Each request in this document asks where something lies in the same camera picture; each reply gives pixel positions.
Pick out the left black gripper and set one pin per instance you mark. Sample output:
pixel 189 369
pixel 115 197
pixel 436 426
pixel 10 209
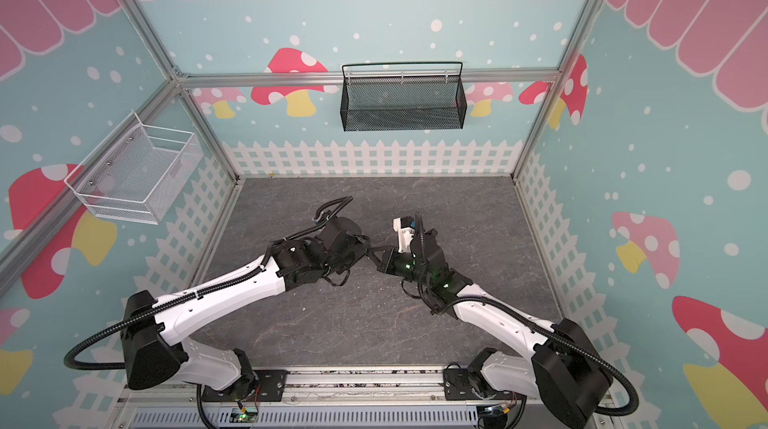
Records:
pixel 362 250

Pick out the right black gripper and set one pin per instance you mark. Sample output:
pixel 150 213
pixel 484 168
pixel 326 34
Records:
pixel 388 258

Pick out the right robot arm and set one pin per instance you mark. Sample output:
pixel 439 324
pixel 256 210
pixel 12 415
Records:
pixel 555 363

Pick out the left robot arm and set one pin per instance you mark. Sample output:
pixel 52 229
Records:
pixel 160 348

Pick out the right black mount plate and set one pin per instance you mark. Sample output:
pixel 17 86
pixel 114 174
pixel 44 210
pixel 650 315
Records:
pixel 462 384

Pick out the black mount plate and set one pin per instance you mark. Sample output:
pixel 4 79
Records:
pixel 263 385
pixel 462 384

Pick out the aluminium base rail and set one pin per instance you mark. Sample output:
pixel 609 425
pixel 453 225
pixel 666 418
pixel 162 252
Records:
pixel 311 397

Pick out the left black mount plate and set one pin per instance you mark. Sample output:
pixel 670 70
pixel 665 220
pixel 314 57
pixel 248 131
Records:
pixel 263 385

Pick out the black mesh wall basket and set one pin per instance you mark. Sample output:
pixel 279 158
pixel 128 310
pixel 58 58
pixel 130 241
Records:
pixel 403 96

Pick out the white mesh wall basket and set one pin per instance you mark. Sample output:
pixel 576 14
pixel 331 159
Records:
pixel 137 173

